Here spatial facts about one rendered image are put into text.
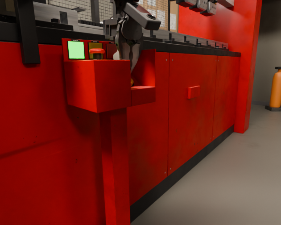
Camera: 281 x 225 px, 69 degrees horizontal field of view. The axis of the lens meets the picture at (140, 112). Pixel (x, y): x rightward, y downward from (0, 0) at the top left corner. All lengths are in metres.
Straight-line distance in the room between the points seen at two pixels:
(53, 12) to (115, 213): 0.70
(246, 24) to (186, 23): 0.67
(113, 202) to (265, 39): 4.02
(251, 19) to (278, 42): 1.86
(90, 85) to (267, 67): 3.99
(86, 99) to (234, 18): 2.19
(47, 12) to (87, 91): 0.40
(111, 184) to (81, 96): 0.28
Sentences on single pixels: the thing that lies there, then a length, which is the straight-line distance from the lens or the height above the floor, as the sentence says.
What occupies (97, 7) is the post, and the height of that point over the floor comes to 1.24.
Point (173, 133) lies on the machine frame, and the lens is 1.26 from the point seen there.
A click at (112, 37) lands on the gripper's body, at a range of 0.62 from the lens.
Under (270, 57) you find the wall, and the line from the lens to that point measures 4.31.
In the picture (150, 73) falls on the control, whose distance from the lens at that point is 0.61.
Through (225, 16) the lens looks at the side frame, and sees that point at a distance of 2.58.
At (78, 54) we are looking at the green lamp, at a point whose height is 0.80.
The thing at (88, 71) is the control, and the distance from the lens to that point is 0.49.
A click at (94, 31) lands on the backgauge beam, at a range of 1.27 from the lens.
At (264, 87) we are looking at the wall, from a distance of 4.35.
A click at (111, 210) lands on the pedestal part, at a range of 0.72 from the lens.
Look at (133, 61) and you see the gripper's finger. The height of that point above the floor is 0.78.
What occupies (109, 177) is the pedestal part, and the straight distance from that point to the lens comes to 0.66.
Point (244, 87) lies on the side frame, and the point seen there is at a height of 0.51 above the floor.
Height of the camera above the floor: 0.77
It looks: 13 degrees down
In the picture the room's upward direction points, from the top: 1 degrees counter-clockwise
